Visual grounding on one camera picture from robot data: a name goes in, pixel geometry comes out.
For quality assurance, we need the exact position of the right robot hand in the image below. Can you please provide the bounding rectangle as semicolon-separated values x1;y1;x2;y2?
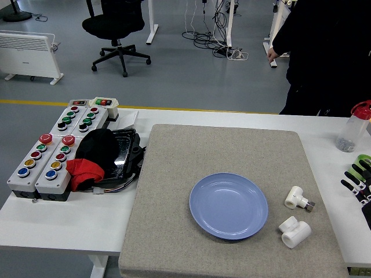
341;159;371;230

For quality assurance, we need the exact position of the white pipe tee metal nut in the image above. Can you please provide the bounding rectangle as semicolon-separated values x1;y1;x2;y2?
284;185;316;213

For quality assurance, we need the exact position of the plain white pipe tee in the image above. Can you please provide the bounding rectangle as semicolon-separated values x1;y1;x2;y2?
278;215;312;248

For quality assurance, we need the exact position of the blue plate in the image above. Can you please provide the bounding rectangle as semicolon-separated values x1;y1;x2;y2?
189;173;269;240

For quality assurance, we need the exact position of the clear bottle red lid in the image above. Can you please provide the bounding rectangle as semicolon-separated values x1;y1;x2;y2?
336;100;371;153

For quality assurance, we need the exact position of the person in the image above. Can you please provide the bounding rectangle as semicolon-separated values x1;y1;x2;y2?
271;0;371;118

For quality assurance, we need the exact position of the person's hand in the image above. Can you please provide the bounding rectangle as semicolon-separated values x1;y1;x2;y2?
266;47;280;65

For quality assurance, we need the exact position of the grey-brown mat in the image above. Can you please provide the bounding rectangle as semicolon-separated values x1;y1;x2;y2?
118;123;350;278

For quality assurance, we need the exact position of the white desk leg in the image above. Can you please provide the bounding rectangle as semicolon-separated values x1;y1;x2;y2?
224;0;235;48
146;0;159;46

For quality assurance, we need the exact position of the black plastic tray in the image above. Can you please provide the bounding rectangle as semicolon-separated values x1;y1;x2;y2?
94;128;147;186

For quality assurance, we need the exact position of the white paper sheet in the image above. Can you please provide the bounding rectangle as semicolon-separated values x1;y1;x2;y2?
114;111;140;130

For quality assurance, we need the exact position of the black cloth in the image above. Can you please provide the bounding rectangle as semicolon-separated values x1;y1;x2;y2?
75;129;121;175

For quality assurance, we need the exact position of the white table leg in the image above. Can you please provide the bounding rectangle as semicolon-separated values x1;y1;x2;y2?
88;254;110;278

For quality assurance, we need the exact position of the red cloth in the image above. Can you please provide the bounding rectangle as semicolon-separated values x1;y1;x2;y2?
66;158;106;192

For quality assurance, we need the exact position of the four-button control box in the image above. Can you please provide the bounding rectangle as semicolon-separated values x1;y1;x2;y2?
69;106;109;138
49;105;88;137

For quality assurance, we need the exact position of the black office chair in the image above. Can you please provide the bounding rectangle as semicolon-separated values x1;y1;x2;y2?
82;0;152;78

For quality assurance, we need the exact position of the five-button control box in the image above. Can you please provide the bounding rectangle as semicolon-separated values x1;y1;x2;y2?
6;133;54;199
34;135;77;202

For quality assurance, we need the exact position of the white panel heater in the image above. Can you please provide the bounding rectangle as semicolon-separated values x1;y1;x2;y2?
0;30;64;86

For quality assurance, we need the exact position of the black stand base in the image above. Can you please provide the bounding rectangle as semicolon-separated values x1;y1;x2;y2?
2;0;32;23

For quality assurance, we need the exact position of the white desk frame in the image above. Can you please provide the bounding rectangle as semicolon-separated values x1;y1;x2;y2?
263;0;292;70

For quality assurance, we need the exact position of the floor cable tangle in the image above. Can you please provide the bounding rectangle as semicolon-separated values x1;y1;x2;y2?
181;0;250;61

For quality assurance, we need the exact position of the coloured wire bundle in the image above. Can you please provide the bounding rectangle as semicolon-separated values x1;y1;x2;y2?
86;175;137;196

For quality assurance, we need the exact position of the cream green-red switch box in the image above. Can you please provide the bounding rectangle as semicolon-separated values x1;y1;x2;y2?
88;96;120;121

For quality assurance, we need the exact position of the small grey rocker switch box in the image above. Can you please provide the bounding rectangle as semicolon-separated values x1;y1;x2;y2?
68;99;91;108

